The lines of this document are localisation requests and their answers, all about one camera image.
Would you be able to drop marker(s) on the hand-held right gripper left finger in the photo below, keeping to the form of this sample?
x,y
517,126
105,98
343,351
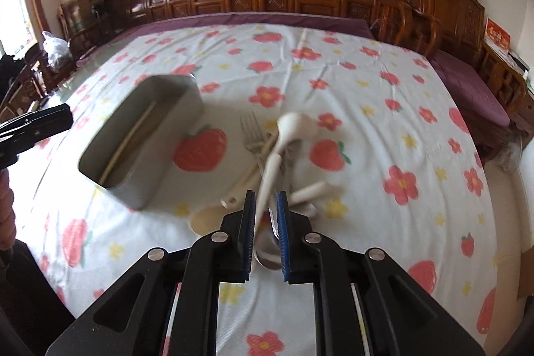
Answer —
x,y
249,231

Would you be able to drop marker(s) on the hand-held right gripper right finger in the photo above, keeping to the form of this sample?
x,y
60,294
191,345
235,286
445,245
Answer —
x,y
283,231

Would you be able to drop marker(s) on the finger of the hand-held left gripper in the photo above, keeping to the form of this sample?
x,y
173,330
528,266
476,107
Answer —
x,y
46,120
7,156

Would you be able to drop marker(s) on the metal spoon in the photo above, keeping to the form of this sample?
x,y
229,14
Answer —
x,y
267,254

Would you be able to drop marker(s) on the wooden spoon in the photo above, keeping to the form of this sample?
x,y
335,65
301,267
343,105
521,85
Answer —
x,y
204,220

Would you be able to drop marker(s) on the wooden chopstick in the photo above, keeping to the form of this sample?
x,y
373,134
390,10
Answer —
x,y
125,143

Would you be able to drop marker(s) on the metal utensil container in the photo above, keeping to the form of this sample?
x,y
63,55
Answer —
x,y
125,168

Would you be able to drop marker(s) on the metal fork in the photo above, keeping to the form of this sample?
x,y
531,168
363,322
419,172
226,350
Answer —
x,y
250,133

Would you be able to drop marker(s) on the person's left forearm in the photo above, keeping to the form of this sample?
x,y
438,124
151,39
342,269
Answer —
x,y
6,210

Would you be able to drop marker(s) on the white plastic bag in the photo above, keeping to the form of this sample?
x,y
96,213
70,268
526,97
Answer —
x,y
55,49

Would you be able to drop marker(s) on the dark wooden chair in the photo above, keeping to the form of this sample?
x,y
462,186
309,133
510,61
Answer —
x,y
79,26

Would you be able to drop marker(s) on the purple bed sheet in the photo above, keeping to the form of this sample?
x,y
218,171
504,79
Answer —
x,y
258,19

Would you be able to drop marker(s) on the purple bench cushion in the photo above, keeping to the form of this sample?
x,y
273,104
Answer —
x,y
467,85

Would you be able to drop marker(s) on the wooden armchair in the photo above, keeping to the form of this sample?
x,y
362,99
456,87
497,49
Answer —
x,y
411,26

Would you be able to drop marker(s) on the flat cardboard box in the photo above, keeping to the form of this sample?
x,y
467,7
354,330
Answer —
x,y
526,276

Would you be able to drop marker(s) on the carved wooden bench back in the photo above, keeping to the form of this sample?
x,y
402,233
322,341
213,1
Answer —
x,y
442,1

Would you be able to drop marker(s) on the red box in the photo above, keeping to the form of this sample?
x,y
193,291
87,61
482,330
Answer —
x,y
497,37

